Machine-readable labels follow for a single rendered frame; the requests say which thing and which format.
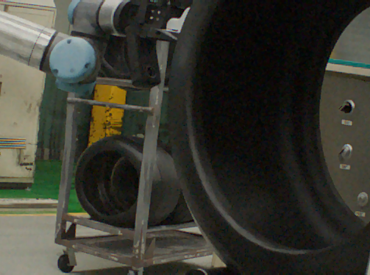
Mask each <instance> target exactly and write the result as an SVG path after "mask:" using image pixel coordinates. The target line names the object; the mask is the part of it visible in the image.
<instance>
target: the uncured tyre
mask: <svg viewBox="0 0 370 275"><path fill-rule="evenodd" d="M369 7H370V0H193V2H192V4H191V7H190V9H189V11H188V14H187V15H186V17H185V20H184V22H183V24H182V27H181V30H180V32H179V36H178V38H177V43H176V46H175V50H174V55H173V58H172V62H171V70H170V76H169V82H168V133H169V139H170V144H171V153H172V157H173V161H174V167H175V170H176V172H177V176H178V180H179V183H180V186H181V188H182V192H183V195H184V197H185V200H186V202H187V205H188V208H189V210H190V212H191V215H192V216H193V219H194V221H195V222H196V225H197V227H198V229H199V231H200V232H201V234H202V235H203V237H204V239H205V240H206V241H207V243H208V244H209V246H210V248H211V249H212V250H213V252H215V253H216V255H217V256H218V257H219V259H220V260H221V261H222V262H223V263H224V264H225V265H226V266H227V267H228V269H230V270H231V271H232V272H233V273H234V274H235V275H366V266H367V264H368V261H369V253H370V222H368V223H366V222H365V223H364V221H363V220H361V219H360V218H359V217H357V216H356V215H355V214H354V213H353V212H352V211H351V210H350V209H349V207H348V206H347V205H346V203H344V200H343V199H342V198H341V196H340V194H339V193H338V191H337V189H336V187H335V185H334V183H333V181H332V179H331V176H330V173H329V171H328V169H327V164H326V162H325V158H324V152H323V148H322V144H321V130H320V112H319V106H320V99H321V88H322V85H323V83H322V82H323V79H324V73H325V71H326V67H327V63H328V60H329V58H330V55H331V54H332V50H333V48H334V47H335V44H336V43H337V41H338V39H339V37H340V36H341V34H342V33H343V32H344V30H345V29H346V27H347V26H348V25H349V24H350V23H351V22H352V21H353V19H355V17H357V16H358V15H359V14H360V13H362V12H363V11H364V10H366V8H367V9H368V8H369Z"/></svg>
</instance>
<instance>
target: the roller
mask: <svg viewBox="0 0 370 275"><path fill-rule="evenodd" d="M186 275H235V274H234V273H233V272H232V271H231V270H230V269H228V267H227V266H221V267H215V268H201V269H193V270H189V271H188V272H187V273H186Z"/></svg>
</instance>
